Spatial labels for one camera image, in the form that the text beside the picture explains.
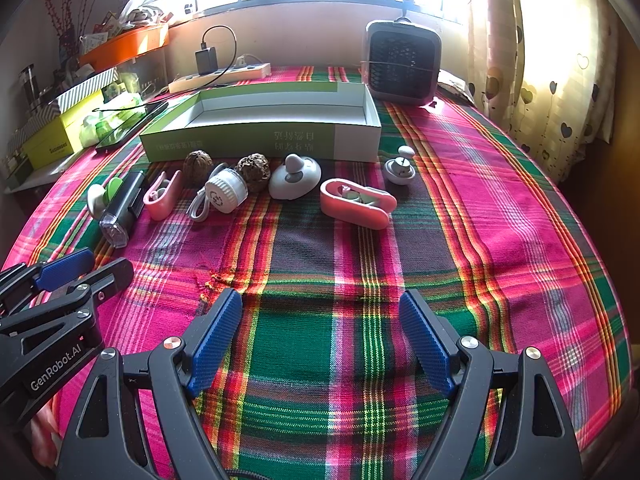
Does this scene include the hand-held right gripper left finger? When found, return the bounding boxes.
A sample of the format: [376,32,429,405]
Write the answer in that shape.
[56,287,244,480]

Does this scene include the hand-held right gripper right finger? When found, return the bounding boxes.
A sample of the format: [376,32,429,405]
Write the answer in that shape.
[398,289,586,480]

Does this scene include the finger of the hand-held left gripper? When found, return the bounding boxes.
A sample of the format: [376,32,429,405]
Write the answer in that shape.
[0,258,136,341]
[0,249,96,316]

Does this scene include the black bike light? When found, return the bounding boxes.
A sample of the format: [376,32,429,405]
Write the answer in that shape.
[98,171,147,248]

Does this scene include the green white suction holder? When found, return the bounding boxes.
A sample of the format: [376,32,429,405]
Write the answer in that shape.
[86,176,123,220]

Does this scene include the pink plastic clip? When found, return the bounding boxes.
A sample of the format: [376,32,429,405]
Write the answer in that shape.
[143,170,183,221]
[320,178,398,231]

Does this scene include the brown wrinkled walnut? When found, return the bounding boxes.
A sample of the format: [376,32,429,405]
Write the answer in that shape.
[235,154,272,193]
[183,151,215,188]

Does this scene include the white round ribbed case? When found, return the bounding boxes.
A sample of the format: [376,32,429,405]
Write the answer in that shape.
[205,169,249,214]

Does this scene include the small white knob device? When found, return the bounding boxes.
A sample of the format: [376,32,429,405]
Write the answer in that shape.
[384,145,417,186]

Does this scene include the white oval knob device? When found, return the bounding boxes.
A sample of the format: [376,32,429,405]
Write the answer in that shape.
[268,154,322,201]

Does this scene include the green white cardboard box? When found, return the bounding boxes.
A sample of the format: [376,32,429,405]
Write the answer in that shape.
[138,81,383,163]

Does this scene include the white side table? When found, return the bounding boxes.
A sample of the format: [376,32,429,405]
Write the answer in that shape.
[5,150,76,193]

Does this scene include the yellow-green carton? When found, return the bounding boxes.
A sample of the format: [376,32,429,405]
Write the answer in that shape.
[22,110,108,168]

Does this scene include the pink green plaid blanket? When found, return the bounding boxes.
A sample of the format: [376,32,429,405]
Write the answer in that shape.
[0,64,633,480]

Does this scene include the black phone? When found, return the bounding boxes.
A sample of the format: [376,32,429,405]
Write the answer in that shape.
[95,101,169,153]

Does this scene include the green tissue pack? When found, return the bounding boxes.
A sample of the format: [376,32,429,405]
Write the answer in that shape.
[80,92,148,147]

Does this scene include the striped cardboard box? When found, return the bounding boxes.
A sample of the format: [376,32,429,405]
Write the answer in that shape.
[52,66,121,113]

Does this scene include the tall glass jar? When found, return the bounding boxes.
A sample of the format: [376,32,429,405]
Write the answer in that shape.
[17,64,43,111]

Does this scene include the clear plastic container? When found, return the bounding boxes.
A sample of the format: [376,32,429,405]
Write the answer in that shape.
[117,55,168,96]

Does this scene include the white power strip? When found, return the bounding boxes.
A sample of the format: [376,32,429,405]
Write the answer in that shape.
[168,62,272,94]

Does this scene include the orange plastic tray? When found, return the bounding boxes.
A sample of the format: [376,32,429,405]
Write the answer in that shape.
[78,22,171,73]

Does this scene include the red flower branches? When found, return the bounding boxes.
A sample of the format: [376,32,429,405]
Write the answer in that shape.
[40,0,83,56]

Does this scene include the white crumpled bags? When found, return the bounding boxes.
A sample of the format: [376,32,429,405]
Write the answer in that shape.
[117,0,173,28]

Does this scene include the grey mini desk fan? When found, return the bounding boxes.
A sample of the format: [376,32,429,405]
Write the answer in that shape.
[363,18,443,107]

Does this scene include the heart print curtain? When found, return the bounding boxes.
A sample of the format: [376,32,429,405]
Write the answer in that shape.
[467,0,626,183]

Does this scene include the black charger cable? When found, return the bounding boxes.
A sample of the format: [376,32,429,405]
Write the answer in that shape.
[200,25,238,81]

